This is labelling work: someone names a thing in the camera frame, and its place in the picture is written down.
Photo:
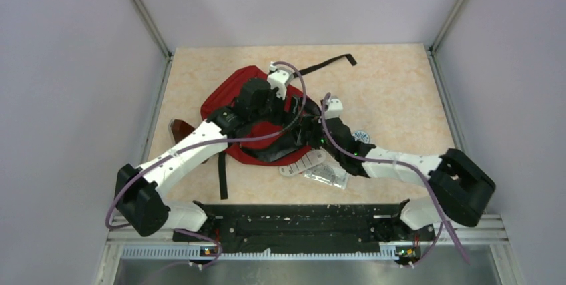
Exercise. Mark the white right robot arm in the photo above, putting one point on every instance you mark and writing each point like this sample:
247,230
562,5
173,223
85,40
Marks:
458,189

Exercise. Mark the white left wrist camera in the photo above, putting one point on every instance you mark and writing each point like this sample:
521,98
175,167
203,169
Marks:
279,80

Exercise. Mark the clear plastic protractor packet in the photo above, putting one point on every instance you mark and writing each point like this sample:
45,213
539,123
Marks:
328,174

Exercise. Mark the red student backpack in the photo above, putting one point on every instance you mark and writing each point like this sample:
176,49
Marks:
266,142

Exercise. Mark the aluminium frame rail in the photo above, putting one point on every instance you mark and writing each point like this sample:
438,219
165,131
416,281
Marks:
125,243

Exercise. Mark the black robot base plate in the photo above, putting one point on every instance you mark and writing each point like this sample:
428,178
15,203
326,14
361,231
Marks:
308,229

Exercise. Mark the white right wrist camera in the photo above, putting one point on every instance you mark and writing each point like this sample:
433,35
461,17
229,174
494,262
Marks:
333,108

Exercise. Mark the brown leather case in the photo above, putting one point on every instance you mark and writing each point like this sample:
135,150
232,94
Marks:
179,130

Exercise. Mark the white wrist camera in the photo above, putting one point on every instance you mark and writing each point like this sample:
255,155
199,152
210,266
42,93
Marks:
333,108
279,80

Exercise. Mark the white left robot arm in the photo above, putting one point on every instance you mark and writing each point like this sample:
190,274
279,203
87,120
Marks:
141,190

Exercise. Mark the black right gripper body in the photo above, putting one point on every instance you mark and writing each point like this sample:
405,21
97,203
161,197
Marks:
338,156

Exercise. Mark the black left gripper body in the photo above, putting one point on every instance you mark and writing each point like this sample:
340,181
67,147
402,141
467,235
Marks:
273,109

